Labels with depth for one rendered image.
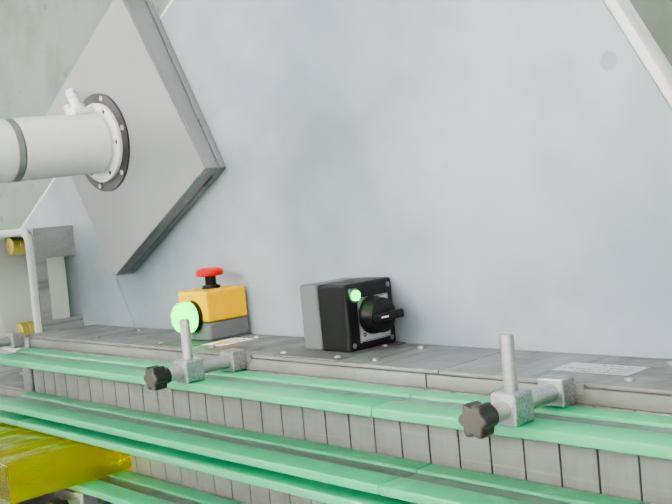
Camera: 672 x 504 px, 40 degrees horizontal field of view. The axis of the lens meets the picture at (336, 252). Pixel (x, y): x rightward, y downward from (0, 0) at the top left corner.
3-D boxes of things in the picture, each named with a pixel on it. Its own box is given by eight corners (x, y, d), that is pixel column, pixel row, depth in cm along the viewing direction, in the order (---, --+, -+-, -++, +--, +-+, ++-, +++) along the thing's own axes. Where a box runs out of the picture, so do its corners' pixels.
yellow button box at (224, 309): (223, 331, 138) (181, 339, 133) (218, 281, 138) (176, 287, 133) (252, 332, 133) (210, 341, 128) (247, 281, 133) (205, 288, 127)
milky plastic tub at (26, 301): (40, 342, 181) (-3, 350, 175) (27, 228, 180) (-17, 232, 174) (84, 346, 169) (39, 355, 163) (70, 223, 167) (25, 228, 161)
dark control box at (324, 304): (353, 338, 118) (304, 350, 112) (347, 276, 118) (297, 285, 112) (401, 341, 112) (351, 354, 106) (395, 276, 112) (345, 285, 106)
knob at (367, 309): (386, 330, 111) (407, 331, 108) (360, 336, 108) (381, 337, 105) (383, 292, 110) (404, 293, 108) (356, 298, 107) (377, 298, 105)
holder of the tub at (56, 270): (46, 368, 182) (7, 376, 176) (30, 229, 180) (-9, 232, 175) (89, 374, 169) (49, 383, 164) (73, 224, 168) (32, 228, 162)
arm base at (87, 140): (67, 115, 155) (-23, 121, 144) (97, 71, 146) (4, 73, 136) (100, 196, 151) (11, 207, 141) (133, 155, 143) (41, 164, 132)
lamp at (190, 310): (186, 331, 132) (168, 335, 130) (182, 300, 132) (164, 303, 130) (204, 332, 129) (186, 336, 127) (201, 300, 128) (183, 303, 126)
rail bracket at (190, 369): (233, 367, 116) (141, 389, 107) (227, 309, 116) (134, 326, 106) (253, 369, 113) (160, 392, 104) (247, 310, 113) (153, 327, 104)
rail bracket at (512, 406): (547, 400, 83) (452, 436, 74) (540, 318, 82) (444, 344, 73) (586, 404, 80) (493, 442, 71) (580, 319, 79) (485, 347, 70)
